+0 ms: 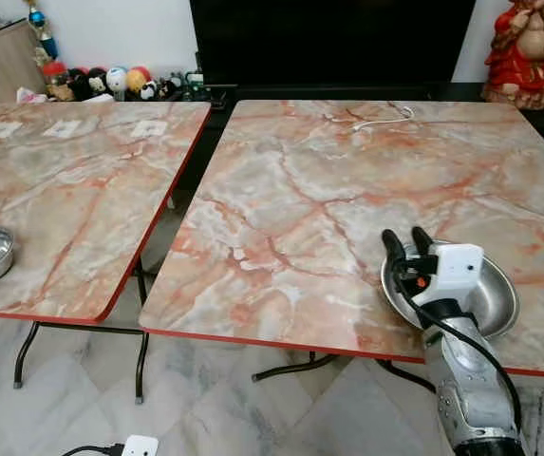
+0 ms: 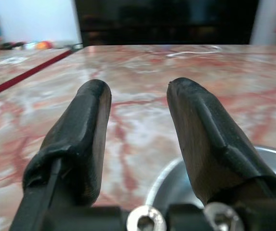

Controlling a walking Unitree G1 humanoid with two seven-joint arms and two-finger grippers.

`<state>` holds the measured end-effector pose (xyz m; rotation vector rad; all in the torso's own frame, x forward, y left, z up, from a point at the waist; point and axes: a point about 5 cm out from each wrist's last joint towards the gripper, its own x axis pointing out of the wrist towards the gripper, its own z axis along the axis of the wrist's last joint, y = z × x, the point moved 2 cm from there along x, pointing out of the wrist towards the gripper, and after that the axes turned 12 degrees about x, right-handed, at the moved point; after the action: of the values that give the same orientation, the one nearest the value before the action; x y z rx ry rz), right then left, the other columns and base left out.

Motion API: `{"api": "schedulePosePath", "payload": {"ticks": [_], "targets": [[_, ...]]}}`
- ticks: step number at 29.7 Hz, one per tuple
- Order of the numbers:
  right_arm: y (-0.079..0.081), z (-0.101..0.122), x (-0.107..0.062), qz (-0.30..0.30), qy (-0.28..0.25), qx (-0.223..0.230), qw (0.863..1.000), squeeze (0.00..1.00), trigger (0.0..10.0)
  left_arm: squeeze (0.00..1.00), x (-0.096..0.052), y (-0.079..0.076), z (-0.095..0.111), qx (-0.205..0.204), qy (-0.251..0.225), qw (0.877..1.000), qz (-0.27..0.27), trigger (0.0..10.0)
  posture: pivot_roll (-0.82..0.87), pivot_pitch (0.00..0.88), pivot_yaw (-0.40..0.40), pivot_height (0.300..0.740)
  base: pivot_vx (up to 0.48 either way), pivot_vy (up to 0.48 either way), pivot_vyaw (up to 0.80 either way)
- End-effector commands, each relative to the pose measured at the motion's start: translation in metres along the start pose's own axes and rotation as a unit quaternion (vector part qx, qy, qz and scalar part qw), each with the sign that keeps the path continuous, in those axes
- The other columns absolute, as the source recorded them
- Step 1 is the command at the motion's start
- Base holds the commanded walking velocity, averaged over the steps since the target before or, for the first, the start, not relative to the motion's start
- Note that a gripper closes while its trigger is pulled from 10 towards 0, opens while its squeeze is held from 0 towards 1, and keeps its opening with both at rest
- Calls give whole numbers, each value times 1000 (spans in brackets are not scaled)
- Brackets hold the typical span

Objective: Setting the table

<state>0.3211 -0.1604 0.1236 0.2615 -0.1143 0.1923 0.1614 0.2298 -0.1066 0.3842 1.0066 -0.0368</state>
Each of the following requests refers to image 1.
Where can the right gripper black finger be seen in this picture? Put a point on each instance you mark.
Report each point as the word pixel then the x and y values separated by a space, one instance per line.
pixel 422 237
pixel 393 245

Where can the wide steel plate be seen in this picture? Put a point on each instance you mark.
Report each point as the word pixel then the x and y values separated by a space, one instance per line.
pixel 495 294

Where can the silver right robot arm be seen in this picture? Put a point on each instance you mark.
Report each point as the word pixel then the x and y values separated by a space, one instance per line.
pixel 466 380

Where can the large marble folding table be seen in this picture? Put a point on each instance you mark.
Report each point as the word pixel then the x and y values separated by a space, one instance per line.
pixel 347 199

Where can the black television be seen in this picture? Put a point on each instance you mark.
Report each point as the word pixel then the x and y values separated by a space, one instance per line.
pixel 328 38

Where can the red laughing buddha statue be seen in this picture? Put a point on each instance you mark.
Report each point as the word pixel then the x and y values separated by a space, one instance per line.
pixel 528 47

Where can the black and white plush toy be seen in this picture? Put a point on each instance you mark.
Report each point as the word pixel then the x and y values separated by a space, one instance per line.
pixel 158 89

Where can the yellow and red round toy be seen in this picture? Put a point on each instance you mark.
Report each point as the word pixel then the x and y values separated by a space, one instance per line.
pixel 139 80

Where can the white and blue round toy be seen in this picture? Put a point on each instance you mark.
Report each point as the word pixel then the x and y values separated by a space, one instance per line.
pixel 117 80

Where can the marble folding table with stickers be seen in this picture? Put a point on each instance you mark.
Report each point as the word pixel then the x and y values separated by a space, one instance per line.
pixel 72 209

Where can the white power adapter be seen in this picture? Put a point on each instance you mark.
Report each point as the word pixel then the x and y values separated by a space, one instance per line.
pixel 140 446

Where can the red hat toy figure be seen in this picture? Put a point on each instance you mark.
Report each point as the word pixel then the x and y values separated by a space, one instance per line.
pixel 58 81

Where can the pink and white packet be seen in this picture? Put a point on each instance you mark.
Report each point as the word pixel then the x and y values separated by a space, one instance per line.
pixel 30 96

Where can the blue hanging ornament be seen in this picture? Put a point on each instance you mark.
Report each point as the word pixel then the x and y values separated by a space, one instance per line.
pixel 44 43

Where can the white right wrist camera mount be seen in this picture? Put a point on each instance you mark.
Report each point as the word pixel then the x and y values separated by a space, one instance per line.
pixel 459 271

